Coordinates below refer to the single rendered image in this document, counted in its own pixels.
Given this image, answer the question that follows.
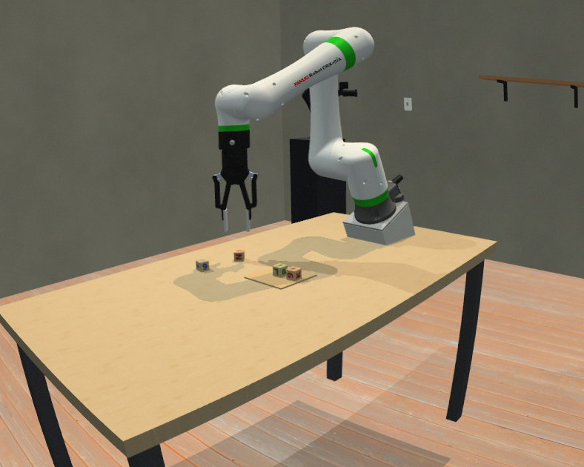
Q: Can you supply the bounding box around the tan square mat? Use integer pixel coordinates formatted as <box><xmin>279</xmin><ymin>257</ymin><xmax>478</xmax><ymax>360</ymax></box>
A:
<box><xmin>244</xmin><ymin>267</ymin><xmax>316</xmax><ymax>290</ymax></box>

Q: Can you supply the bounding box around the beige letter block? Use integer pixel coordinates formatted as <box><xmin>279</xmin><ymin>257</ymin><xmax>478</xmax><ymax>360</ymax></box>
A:
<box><xmin>273</xmin><ymin>263</ymin><xmax>288</xmax><ymax>278</ymax></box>
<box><xmin>286</xmin><ymin>266</ymin><xmax>302</xmax><ymax>282</ymax></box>
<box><xmin>233</xmin><ymin>249</ymin><xmax>245</xmax><ymax>262</ymax></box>
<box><xmin>196</xmin><ymin>259</ymin><xmax>210</xmax><ymax>272</ymax></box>

